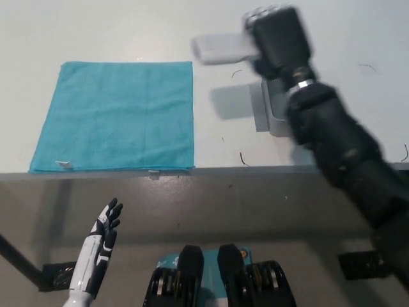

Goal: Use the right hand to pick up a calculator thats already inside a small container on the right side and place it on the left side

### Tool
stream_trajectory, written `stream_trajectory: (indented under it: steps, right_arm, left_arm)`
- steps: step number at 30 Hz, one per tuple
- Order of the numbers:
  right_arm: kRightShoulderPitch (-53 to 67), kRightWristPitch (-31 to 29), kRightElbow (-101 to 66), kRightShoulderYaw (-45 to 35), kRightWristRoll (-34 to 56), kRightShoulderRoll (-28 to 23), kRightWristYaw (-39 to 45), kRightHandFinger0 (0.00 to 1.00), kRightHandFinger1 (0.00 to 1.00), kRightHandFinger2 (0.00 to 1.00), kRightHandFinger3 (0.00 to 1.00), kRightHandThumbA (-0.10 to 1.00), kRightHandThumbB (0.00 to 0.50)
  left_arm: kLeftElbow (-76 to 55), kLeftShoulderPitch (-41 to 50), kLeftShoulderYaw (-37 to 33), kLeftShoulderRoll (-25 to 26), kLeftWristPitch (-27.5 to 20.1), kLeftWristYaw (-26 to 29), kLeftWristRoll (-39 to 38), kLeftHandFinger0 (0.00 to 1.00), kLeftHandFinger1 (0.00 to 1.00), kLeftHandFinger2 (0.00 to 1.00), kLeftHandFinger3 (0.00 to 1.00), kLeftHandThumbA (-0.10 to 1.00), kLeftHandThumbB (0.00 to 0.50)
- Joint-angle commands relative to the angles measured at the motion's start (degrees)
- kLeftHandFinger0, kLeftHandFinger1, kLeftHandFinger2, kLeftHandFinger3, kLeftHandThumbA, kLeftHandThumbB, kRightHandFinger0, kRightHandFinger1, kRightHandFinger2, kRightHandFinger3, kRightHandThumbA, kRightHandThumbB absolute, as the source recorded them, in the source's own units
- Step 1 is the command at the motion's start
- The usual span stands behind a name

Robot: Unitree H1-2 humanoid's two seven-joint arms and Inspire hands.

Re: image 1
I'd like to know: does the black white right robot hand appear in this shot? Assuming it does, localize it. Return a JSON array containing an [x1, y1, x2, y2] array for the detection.
[[240, 4, 321, 83]]

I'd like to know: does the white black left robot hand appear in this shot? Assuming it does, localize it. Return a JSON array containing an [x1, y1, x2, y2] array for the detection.
[[68, 198, 124, 297]]

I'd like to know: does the white calculator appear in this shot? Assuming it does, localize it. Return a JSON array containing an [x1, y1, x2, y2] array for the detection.
[[190, 31, 260, 67]]

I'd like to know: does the grey perforated plastic basket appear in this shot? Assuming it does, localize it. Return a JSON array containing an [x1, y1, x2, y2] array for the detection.
[[259, 77, 295, 138]]

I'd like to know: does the black diagonal table leg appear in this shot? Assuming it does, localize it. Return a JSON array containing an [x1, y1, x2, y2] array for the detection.
[[0, 234, 49, 291]]

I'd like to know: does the teal microfibre cloth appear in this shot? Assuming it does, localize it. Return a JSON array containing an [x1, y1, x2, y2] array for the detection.
[[27, 61, 196, 174]]

